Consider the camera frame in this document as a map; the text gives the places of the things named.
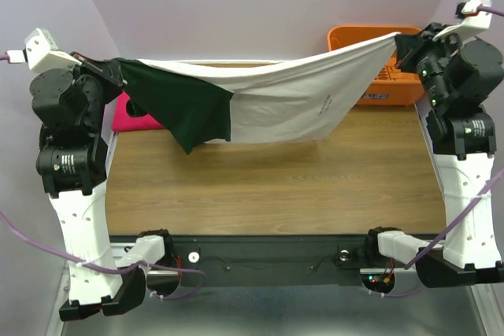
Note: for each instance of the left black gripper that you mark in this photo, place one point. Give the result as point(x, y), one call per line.
point(111, 70)

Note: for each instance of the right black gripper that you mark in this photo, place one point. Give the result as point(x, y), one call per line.
point(416, 44)

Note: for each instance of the white green-sleeved t-shirt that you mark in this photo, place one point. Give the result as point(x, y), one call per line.
point(302, 99)

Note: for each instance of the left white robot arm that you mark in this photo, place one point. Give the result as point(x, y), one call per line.
point(72, 166)

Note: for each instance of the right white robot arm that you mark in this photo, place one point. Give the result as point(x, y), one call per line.
point(465, 253)

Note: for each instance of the folded pink t-shirt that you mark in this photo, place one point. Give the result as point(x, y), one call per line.
point(122, 122)

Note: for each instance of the orange plastic basket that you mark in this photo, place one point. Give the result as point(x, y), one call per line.
point(390, 87)

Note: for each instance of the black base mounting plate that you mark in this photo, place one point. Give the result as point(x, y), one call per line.
point(277, 260)

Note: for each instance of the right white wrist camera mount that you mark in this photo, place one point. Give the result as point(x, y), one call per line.
point(473, 20)

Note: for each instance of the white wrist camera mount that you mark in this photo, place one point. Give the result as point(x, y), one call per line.
point(41, 54)
point(473, 20)

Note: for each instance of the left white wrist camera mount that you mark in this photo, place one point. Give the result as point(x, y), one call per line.
point(41, 54)

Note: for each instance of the aluminium table frame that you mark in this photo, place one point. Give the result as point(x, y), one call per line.
point(373, 169)

